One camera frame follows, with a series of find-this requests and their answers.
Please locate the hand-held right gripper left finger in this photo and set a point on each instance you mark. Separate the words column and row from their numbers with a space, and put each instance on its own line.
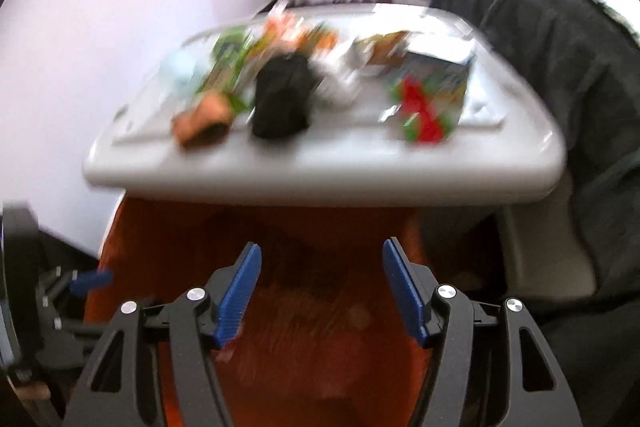
column 239, row 292

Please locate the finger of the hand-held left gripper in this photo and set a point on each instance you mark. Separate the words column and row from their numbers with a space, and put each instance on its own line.
column 91, row 282

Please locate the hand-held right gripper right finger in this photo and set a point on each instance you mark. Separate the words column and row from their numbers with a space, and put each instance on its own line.
column 406, row 292

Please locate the white plastic table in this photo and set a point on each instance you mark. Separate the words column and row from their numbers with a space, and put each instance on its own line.
column 325, row 167

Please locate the colourful printed carton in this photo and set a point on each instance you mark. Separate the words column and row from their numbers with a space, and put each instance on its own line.
column 435, row 99

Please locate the black crumpled object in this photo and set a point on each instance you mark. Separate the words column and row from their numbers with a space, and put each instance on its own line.
column 281, row 99

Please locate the green snack packet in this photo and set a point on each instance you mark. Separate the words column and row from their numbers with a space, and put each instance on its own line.
column 226, row 67

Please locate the pale blue plastic wrapper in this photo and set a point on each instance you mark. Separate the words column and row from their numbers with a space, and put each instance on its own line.
column 177, row 67

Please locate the orange clear plastic wrapper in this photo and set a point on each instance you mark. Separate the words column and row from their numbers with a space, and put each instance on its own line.
column 282, row 27

